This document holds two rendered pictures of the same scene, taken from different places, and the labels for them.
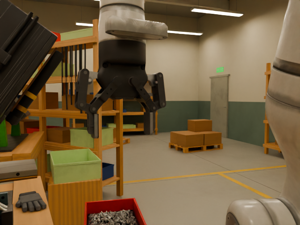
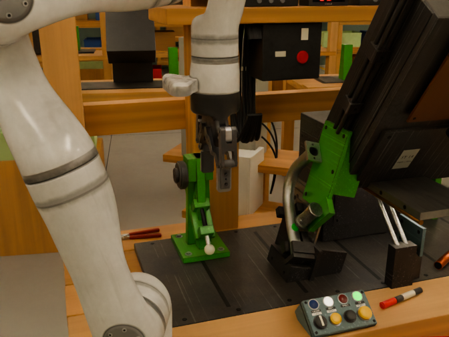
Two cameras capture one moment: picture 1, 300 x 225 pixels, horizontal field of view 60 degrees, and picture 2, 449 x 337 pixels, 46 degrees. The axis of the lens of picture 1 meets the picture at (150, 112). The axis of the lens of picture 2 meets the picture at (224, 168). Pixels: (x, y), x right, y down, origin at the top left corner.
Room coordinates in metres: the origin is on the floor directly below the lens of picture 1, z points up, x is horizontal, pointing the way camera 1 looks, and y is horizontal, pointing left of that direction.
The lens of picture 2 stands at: (0.56, -0.75, 1.59)
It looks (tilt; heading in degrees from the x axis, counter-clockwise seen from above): 19 degrees down; 99
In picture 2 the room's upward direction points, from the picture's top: straight up
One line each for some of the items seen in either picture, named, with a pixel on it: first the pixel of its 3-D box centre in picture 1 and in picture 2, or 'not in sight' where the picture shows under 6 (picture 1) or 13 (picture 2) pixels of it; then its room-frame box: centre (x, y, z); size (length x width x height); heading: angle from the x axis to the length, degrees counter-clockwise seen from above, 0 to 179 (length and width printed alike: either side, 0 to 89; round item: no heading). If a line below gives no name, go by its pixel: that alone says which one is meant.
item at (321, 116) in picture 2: not in sight; (356, 171); (0.71, 0.79, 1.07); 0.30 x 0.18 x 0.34; 27
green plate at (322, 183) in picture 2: not in sight; (337, 165); (0.64, 0.53, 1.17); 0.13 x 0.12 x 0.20; 27
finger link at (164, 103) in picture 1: (158, 90); (228, 147); (0.45, -0.01, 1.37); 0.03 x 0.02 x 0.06; 26
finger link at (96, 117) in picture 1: (94, 125); (207, 161); (0.40, 0.09, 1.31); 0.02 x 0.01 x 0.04; 26
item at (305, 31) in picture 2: not in sight; (283, 49); (0.49, 0.76, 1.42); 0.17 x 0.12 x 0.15; 27
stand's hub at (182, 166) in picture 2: not in sight; (180, 175); (0.24, 0.54, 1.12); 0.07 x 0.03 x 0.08; 117
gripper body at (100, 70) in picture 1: (122, 69); (214, 116); (0.42, 0.04, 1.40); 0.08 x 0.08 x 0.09
